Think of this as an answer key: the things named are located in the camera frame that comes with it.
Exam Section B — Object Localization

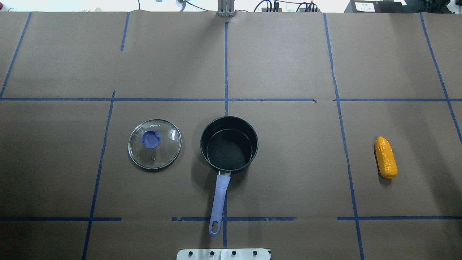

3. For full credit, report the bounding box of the glass pot lid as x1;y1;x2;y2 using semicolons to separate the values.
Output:
127;119;182;170

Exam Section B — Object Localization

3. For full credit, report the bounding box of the yellow toy corn cob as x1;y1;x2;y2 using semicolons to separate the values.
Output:
374;136;398;180

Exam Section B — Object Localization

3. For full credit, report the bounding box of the dark blue saucepan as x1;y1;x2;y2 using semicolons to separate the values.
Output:
200;116;259;237

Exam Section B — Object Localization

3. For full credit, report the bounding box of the black box with label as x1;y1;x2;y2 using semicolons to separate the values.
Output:
344;0;407;13

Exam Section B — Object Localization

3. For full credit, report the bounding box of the aluminium frame post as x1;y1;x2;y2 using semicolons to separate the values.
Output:
217;0;235;17

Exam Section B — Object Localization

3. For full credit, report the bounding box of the white pole base bracket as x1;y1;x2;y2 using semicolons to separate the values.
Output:
176;248;272;260

